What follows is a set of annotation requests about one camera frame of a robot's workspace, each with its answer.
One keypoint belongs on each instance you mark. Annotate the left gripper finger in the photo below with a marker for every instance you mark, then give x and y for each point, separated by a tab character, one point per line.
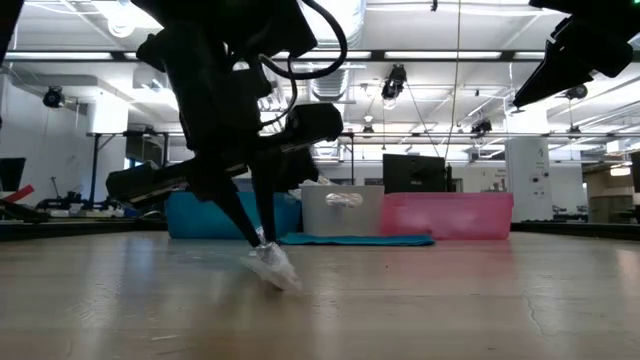
267	200
235	210

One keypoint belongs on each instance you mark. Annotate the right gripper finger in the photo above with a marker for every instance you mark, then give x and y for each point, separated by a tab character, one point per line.
550	80

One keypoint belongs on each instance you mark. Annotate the purple toothbrush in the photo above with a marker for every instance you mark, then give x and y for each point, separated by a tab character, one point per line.
275	267

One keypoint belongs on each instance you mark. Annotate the black ceiling spotlight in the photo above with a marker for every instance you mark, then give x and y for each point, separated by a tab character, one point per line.
580	92
52	97
395	80
481	127

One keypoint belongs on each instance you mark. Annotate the teal plastic bin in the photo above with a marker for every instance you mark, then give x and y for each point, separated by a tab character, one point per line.
200	220

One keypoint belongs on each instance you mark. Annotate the white plastic bin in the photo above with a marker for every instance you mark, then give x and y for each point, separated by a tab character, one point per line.
325	220

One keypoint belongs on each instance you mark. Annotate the teal bin lid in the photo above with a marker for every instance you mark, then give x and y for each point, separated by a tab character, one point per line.
360	240

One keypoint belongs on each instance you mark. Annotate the black overhead rig bar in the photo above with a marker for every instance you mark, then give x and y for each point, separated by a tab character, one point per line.
440	55

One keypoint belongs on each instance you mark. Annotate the black monitor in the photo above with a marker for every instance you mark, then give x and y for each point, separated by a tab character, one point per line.
410	172

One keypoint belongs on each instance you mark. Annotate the pink plastic bin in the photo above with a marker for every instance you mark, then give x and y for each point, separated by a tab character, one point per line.
445	215

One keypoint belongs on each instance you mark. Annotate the black workbench equipment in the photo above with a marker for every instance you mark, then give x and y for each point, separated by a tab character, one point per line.
60	204

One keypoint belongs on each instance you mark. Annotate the red object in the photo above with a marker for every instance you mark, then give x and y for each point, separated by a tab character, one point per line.
20	194

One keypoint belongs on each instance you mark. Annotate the black metal stand frame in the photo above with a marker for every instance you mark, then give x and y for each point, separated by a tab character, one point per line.
353	155

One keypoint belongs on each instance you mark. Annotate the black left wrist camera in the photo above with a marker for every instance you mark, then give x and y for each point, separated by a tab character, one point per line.
270	25

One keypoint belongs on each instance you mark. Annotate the silver ceiling duct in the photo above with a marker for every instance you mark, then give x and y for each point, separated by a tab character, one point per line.
330	85

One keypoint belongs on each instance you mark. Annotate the black horizontal ceiling rail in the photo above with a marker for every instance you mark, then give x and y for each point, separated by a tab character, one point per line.
425	134

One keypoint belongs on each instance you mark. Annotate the black aluminium table frame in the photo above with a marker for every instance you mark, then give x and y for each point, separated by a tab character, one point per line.
575	228

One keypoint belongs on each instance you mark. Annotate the dark wall monitor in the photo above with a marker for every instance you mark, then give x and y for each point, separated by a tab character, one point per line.
12	175

